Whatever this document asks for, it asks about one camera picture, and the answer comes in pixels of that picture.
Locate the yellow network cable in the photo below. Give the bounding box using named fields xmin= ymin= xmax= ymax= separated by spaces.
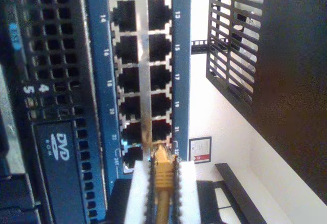
xmin=152 ymin=142 xmax=180 ymax=224

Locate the black rack server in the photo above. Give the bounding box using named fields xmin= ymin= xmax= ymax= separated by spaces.
xmin=0 ymin=0 xmax=109 ymax=224

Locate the black vented cabinet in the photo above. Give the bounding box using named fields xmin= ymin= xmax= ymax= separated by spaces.
xmin=205 ymin=0 xmax=327 ymax=199

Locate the black framed wall sign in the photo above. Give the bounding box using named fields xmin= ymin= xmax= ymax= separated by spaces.
xmin=188 ymin=136 xmax=213 ymax=163

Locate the black perforated rack post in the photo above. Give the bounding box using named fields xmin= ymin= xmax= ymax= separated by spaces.
xmin=196 ymin=162 xmax=268 ymax=224

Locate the blue network switch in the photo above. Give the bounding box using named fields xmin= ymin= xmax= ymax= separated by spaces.
xmin=82 ymin=0 xmax=193 ymax=211

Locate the black perforated rail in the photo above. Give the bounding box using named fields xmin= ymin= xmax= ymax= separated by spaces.
xmin=191 ymin=38 xmax=211 ymax=55

